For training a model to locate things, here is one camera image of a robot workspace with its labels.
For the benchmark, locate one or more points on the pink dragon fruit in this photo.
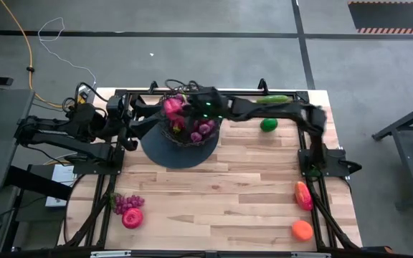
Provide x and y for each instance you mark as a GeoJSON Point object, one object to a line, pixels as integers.
{"type": "Point", "coordinates": [172, 106]}

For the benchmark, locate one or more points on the black frame clamp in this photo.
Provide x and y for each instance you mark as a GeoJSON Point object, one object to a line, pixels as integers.
{"type": "Point", "coordinates": [262, 85]}
{"type": "Point", "coordinates": [152, 87]}

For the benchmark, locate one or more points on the red apple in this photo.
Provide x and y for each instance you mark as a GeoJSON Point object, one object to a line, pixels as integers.
{"type": "Point", "coordinates": [132, 218]}

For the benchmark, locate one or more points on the black desk beam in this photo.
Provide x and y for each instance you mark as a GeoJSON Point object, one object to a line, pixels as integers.
{"type": "Point", "coordinates": [38, 182]}

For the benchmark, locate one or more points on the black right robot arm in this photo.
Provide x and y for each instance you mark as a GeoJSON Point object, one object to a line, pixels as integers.
{"type": "Point", "coordinates": [314, 122]}

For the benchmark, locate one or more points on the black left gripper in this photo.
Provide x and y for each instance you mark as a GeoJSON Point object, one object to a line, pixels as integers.
{"type": "Point", "coordinates": [128, 118]}

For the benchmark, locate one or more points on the purple grape bunch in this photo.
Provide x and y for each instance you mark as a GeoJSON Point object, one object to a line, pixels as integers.
{"type": "Point", "coordinates": [125, 204]}

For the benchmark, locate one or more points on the green lime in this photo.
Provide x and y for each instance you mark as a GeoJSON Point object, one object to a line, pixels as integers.
{"type": "Point", "coordinates": [268, 124]}

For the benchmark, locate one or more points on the green cucumber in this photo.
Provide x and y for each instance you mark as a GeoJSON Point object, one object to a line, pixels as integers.
{"type": "Point", "coordinates": [272, 99]}

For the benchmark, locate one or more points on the silver metal bracket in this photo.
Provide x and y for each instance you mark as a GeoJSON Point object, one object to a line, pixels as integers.
{"type": "Point", "coordinates": [310, 255]}
{"type": "Point", "coordinates": [109, 254]}

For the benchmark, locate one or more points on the red orange mango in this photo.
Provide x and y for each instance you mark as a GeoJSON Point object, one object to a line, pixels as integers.
{"type": "Point", "coordinates": [303, 196]}

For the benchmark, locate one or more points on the black metal cart frame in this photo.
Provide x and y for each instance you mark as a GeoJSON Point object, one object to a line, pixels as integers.
{"type": "Point", "coordinates": [409, 161]}

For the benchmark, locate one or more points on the dark round mat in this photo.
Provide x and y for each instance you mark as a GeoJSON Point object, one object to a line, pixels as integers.
{"type": "Point", "coordinates": [178, 157]}

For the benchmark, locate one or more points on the orange fruit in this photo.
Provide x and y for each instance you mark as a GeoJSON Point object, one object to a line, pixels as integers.
{"type": "Point", "coordinates": [302, 230]}

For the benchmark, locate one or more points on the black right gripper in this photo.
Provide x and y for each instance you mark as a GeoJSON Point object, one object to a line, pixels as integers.
{"type": "Point", "coordinates": [212, 100]}

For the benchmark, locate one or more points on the dark hazard-striped floor mat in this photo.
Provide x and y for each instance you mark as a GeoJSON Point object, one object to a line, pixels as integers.
{"type": "Point", "coordinates": [389, 16]}

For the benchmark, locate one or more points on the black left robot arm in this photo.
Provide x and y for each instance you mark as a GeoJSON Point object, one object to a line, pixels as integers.
{"type": "Point", "coordinates": [66, 143]}

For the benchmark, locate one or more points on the white box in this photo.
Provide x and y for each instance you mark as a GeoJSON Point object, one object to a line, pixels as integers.
{"type": "Point", "coordinates": [63, 173]}

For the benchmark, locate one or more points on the black aluminium table frame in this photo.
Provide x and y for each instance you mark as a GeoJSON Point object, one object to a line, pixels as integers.
{"type": "Point", "coordinates": [235, 92]}

